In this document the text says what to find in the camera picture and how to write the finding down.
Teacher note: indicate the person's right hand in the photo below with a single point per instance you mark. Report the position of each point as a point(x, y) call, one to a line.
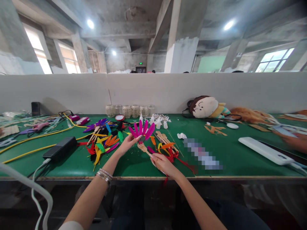
point(164, 165)

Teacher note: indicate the person's left hand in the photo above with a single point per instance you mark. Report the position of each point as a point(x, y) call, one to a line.
point(124, 146)

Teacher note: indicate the magenta feather fan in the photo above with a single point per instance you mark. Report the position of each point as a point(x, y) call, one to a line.
point(141, 130)

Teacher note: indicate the pile of coloured feathers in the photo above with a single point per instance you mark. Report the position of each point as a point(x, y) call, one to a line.
point(105, 141)

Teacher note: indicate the pile of wooden sticks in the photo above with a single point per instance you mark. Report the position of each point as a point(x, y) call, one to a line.
point(165, 141)

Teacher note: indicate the small white glue bottle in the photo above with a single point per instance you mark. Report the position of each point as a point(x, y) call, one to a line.
point(152, 119)
point(141, 118)
point(158, 122)
point(165, 124)

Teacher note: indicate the purple feather fan on stick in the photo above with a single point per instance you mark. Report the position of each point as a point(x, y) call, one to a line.
point(97, 125)

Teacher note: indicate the small white clip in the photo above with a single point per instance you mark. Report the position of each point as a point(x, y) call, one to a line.
point(181, 135)

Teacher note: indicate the row of glass jars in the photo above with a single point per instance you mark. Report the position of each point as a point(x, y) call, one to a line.
point(130, 110)

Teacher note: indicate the pile of white scraps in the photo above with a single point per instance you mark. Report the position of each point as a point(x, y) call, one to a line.
point(164, 117)

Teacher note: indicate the magenta box with label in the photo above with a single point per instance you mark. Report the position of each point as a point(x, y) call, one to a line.
point(83, 121)

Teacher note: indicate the small magenta device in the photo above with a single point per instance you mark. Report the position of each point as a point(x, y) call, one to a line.
point(74, 118)

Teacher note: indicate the white partition board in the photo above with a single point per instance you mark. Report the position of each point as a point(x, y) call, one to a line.
point(153, 92)

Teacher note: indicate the brown wooden strips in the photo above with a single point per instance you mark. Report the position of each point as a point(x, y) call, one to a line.
point(215, 130)

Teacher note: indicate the black power adapter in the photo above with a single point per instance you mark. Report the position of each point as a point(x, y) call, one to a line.
point(60, 149)

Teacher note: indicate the green table mat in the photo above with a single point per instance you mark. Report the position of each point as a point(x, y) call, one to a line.
point(227, 153)

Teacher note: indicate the person's legs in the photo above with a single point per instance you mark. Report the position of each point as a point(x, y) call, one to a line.
point(215, 215)

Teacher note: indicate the plush doll with brown hair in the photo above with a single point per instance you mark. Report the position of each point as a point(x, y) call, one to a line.
point(207, 107)

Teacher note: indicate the white oval object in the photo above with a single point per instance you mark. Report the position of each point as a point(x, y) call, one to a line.
point(232, 125)

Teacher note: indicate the dark doorway with green sign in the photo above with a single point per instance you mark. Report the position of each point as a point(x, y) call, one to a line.
point(141, 67)

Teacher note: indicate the pink glue gun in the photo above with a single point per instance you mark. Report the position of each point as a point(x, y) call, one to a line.
point(40, 126)

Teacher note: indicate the black box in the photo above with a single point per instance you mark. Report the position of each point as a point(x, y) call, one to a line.
point(36, 109)

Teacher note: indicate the pile of orange feathers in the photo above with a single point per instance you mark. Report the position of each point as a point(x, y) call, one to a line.
point(250, 115)

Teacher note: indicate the white power bank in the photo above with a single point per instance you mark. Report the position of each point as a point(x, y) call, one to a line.
point(265, 149)

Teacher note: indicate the tall window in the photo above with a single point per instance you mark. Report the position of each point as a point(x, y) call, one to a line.
point(69, 60)
point(38, 50)

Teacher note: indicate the stack of flat wooden sticks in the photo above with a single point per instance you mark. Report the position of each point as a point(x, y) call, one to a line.
point(9, 131)

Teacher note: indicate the wide window with green view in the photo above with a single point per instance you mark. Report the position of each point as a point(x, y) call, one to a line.
point(273, 61)

